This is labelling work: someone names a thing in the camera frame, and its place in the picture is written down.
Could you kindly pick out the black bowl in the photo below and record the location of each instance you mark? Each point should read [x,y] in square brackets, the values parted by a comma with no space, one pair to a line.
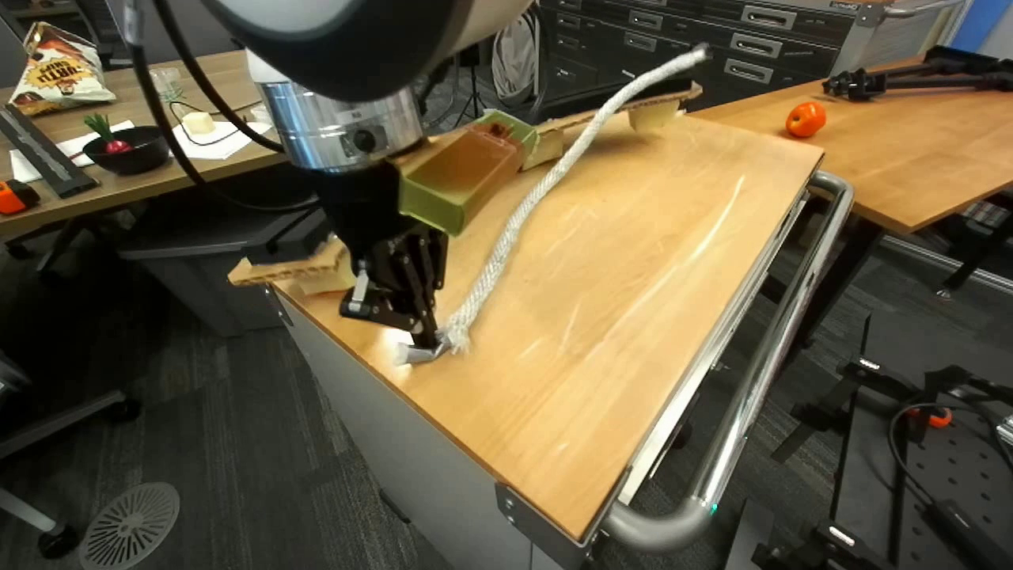
[142,156]

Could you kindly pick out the orange ball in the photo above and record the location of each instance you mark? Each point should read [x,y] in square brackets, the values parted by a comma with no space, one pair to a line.
[804,119]

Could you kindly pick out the long black flat bar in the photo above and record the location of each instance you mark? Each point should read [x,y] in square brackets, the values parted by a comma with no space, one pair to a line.
[42,154]

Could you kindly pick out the black folded tripod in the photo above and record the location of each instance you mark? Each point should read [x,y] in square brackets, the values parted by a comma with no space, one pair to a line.
[865,84]

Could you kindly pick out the green open box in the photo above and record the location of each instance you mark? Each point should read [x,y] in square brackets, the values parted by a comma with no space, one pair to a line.
[462,176]

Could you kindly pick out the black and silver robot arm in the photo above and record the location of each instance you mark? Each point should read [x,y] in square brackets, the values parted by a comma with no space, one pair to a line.
[350,43]

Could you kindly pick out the small red object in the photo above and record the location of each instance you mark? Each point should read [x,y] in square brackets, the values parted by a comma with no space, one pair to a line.
[117,147]

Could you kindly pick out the white paper sheet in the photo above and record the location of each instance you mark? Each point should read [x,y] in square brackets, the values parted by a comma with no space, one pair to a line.
[216,130]

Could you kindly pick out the round grey floor vent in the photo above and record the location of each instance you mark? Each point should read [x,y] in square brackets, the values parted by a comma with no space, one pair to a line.
[128,525]

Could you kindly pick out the grey perforated mounting plate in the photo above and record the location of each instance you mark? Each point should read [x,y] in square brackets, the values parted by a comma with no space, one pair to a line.
[970,475]

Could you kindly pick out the grey drawer cabinet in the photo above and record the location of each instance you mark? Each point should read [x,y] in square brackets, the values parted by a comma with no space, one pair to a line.
[654,50]

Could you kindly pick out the small orange object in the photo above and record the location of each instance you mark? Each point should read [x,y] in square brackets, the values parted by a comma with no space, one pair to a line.
[9,197]

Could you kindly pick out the dark grey office chair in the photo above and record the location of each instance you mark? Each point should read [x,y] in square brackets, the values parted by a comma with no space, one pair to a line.
[209,265]

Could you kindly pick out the office chair wheel base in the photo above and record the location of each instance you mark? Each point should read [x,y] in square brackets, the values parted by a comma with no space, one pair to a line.
[74,417]

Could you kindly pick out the black equipment stand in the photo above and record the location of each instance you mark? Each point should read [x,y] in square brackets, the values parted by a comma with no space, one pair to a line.
[844,422]

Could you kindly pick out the orange clamp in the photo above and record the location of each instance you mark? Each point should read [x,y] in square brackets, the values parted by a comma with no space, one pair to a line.
[934,418]

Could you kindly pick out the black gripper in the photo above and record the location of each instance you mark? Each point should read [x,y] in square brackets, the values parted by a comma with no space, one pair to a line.
[384,243]

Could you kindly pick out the chip snack bag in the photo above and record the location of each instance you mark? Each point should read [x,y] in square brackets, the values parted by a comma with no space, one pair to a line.
[59,74]

